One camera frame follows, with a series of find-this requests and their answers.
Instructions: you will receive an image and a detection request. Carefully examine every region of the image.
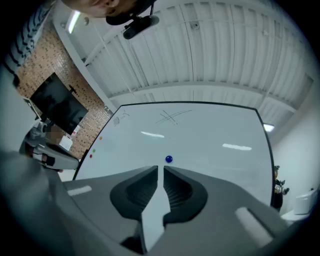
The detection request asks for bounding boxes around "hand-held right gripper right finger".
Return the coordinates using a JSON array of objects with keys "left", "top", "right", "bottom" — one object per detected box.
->
[{"left": 149, "top": 165, "right": 288, "bottom": 256}]

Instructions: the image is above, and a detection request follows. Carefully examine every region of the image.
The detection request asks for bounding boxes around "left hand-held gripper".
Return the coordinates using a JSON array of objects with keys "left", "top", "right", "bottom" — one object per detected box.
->
[{"left": 19, "top": 119, "right": 80, "bottom": 171}]

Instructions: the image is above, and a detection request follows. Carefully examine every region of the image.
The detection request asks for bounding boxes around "person's head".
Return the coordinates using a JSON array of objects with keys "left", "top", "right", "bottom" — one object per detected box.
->
[{"left": 61, "top": 0, "right": 138, "bottom": 18}]

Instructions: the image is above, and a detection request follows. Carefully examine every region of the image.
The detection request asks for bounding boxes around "white appliance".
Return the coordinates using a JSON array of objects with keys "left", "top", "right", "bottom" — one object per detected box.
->
[{"left": 292, "top": 189, "right": 320, "bottom": 216}]

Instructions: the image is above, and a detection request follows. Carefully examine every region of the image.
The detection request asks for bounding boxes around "large whiteboard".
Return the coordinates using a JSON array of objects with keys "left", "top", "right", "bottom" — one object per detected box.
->
[{"left": 72, "top": 101, "right": 275, "bottom": 208}]

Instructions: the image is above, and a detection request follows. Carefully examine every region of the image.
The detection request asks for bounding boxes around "black head camera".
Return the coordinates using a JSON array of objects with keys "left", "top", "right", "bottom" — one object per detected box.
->
[{"left": 122, "top": 14, "right": 160, "bottom": 40}]

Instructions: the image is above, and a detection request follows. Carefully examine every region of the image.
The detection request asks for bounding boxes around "black wall screen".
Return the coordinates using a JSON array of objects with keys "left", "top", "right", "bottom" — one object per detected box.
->
[{"left": 29, "top": 72, "right": 90, "bottom": 136}]

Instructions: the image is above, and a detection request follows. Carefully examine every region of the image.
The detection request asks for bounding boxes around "striped white shirt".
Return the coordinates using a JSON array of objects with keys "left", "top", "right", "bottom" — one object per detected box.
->
[{"left": 0, "top": 1, "right": 58, "bottom": 156}]

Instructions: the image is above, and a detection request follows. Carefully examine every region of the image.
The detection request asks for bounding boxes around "white box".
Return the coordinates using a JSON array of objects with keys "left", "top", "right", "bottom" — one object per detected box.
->
[{"left": 58, "top": 136, "right": 74, "bottom": 151}]

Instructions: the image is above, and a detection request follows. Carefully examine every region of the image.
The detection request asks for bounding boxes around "long ceiling light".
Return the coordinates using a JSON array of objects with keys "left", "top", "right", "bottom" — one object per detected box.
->
[{"left": 67, "top": 10, "right": 81, "bottom": 35}]

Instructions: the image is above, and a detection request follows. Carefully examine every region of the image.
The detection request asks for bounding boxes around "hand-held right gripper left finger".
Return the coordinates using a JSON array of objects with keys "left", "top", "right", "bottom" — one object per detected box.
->
[{"left": 63, "top": 165, "right": 159, "bottom": 255}]

